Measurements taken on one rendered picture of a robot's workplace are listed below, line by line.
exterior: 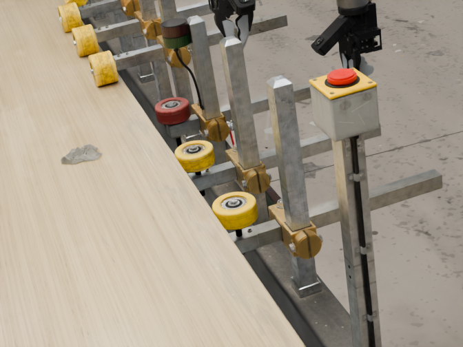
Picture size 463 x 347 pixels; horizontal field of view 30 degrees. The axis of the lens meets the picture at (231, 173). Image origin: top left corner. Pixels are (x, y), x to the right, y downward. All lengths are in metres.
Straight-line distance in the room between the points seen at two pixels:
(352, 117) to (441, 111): 2.72
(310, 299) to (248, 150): 0.33
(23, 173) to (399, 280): 1.41
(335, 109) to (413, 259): 1.81
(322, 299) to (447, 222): 1.52
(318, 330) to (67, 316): 0.45
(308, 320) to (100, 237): 0.40
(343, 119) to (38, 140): 0.97
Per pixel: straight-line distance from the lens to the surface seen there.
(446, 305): 2.73
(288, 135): 1.47
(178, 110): 1.96
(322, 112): 1.19
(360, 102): 1.17
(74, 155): 1.85
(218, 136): 1.97
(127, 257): 1.48
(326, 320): 1.58
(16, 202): 1.75
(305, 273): 1.62
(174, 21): 1.90
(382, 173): 3.43
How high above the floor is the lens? 1.69
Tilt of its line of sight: 28 degrees down
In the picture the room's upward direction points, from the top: 10 degrees counter-clockwise
